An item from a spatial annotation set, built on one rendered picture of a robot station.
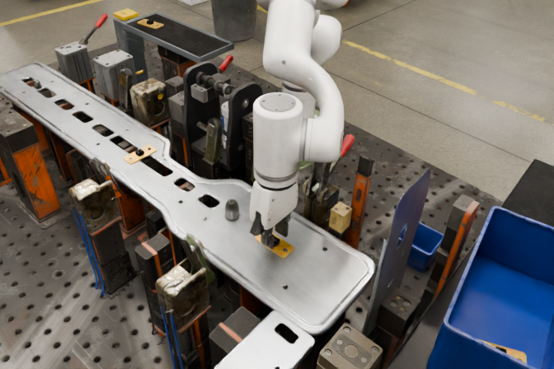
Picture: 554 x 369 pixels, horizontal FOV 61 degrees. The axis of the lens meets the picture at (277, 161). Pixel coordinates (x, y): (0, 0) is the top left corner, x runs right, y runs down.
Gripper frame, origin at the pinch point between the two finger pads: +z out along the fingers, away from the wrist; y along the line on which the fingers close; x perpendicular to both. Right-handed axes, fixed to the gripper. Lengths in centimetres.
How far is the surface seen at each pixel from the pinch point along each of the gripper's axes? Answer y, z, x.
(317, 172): -14.6, -7.3, -0.3
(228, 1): -220, 67, -239
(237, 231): 2.6, 3.3, -8.5
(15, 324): 42, 33, -48
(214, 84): -17.5, -14.7, -35.2
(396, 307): 2.4, -4.5, 29.3
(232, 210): 0.9, 0.2, -11.3
